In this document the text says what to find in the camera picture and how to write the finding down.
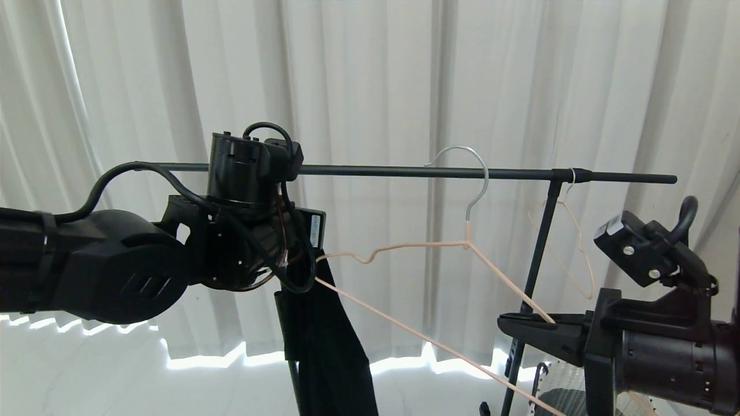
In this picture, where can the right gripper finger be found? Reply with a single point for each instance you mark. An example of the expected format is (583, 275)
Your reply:
(555, 342)
(543, 320)

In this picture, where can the white curtain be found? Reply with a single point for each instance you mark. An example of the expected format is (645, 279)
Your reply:
(376, 86)

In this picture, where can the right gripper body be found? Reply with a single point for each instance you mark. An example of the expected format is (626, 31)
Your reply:
(665, 364)

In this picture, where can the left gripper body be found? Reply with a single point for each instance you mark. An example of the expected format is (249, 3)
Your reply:
(306, 231)

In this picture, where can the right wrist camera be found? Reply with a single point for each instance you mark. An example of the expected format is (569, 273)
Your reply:
(642, 248)

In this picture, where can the pink clothes hanger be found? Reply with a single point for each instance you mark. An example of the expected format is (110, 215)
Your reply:
(467, 234)
(580, 245)

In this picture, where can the black garment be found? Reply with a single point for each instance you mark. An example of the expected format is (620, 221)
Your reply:
(329, 346)

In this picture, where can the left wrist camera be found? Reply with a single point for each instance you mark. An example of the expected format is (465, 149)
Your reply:
(286, 159)

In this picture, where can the white laundry basket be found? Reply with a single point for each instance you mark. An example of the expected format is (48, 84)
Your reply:
(558, 381)

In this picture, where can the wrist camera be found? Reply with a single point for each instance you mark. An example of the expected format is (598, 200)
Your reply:
(286, 159)
(642, 248)

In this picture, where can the black clothes rack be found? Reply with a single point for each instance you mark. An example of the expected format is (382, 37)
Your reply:
(404, 171)

